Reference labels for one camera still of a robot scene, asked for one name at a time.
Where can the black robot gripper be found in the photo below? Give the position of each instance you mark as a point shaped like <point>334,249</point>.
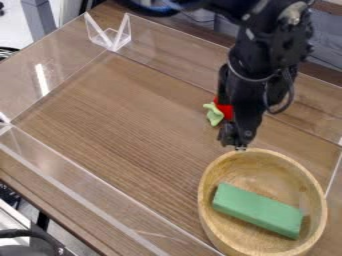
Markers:
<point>257,87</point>

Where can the green rectangular block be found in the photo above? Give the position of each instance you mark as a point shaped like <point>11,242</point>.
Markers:
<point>258,210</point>

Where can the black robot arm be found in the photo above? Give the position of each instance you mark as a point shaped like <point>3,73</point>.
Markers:
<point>273,23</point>

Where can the brown wooden bowl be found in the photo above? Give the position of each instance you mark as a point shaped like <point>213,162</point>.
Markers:
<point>273,175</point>

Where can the red plush strawberry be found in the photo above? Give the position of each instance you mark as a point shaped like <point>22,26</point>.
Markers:
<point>218,112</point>

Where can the black clamp bracket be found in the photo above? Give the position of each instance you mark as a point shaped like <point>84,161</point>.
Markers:
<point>31,241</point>

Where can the grey table leg post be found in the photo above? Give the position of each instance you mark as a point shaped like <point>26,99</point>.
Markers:
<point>39,17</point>

